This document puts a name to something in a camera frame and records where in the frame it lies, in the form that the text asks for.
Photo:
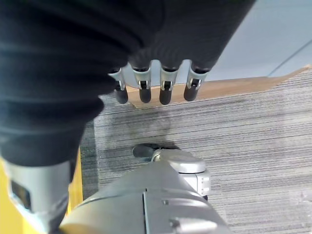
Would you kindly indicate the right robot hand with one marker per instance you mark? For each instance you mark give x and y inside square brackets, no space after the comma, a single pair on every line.
[61,61]

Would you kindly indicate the dark robot foot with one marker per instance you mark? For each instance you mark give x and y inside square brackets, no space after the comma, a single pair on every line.
[143,150]

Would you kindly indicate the yellow shelf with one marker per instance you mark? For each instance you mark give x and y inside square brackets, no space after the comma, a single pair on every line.
[76,185]

